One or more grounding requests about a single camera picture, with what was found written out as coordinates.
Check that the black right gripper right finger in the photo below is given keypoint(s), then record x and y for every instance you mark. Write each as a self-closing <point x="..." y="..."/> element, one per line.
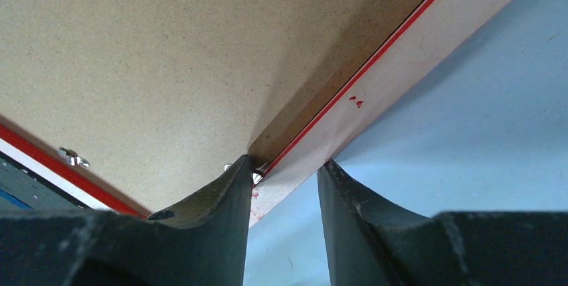
<point x="373" y="241"/>

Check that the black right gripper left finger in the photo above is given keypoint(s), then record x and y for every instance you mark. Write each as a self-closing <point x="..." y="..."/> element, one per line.
<point x="200" y="240"/>

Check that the orange wooden picture frame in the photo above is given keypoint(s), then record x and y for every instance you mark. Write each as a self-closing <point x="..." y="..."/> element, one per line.
<point x="425" y="38"/>

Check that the brown backing board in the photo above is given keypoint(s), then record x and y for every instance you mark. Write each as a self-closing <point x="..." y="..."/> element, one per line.
<point x="158" y="95"/>

